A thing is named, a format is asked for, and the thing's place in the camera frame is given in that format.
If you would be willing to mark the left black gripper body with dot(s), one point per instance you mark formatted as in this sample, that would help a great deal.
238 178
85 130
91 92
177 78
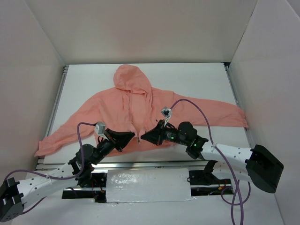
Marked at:
113 139

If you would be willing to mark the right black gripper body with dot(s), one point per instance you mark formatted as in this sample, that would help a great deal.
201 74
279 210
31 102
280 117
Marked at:
160 132

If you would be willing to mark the salmon pink hooded jacket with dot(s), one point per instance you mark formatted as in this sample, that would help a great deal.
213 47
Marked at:
134 105

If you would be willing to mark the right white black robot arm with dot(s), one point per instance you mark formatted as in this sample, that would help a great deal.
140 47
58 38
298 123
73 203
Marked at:
257 165

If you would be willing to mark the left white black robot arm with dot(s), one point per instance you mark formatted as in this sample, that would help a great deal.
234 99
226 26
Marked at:
15 196

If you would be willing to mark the white foil covered panel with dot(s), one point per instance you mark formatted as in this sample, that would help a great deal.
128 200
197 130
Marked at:
150 185

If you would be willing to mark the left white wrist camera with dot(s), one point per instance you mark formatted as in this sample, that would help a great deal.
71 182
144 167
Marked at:
100 128

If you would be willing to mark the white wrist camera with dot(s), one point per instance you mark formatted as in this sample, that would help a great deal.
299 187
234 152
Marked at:
167 113
100 128

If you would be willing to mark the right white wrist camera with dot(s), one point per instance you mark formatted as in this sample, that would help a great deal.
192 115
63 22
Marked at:
167 113

